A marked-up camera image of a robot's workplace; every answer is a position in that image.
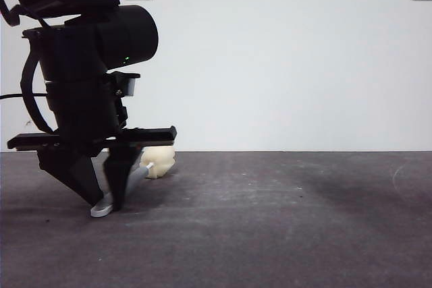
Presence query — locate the grey-handled sponge cup brush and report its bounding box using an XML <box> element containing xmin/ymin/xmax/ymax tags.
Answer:
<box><xmin>90</xmin><ymin>146</ymin><xmax>176</xmax><ymax>219</ymax></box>

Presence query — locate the thick black looped cable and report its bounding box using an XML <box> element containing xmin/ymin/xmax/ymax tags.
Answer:
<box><xmin>20</xmin><ymin>53</ymin><xmax>59</xmax><ymax>134</ymax></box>

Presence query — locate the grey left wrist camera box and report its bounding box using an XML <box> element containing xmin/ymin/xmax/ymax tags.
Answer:
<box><xmin>124</xmin><ymin>77</ymin><xmax>140</xmax><ymax>98</ymax></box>

